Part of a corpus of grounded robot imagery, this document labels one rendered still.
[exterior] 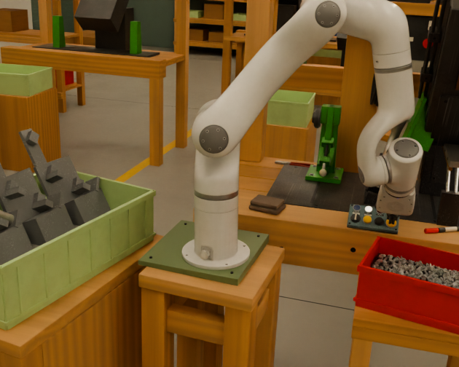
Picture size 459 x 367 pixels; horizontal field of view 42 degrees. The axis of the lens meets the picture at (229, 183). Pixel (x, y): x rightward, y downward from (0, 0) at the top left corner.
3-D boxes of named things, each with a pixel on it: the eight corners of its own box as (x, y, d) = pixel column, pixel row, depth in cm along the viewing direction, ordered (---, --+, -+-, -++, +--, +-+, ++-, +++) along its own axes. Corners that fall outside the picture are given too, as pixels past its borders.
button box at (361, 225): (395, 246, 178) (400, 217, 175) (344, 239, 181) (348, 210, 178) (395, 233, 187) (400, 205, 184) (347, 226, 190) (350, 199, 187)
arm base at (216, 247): (232, 276, 155) (234, 210, 149) (169, 261, 163) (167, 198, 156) (259, 246, 171) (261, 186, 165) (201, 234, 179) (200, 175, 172)
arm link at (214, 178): (191, 199, 155) (190, 110, 147) (198, 175, 172) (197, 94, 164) (237, 201, 155) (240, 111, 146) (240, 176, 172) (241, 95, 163)
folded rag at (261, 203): (286, 207, 193) (286, 199, 192) (276, 215, 187) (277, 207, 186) (258, 202, 198) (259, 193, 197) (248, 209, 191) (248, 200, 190)
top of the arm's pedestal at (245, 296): (251, 313, 150) (252, 298, 149) (138, 287, 160) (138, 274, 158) (284, 259, 178) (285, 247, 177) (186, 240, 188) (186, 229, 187)
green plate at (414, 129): (421, 167, 191) (450, 106, 183) (396, 158, 192) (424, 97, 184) (420, 157, 202) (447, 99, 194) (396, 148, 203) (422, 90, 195)
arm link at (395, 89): (352, 77, 142) (366, 194, 152) (417, 63, 142) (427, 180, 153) (342, 71, 150) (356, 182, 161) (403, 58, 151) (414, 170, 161)
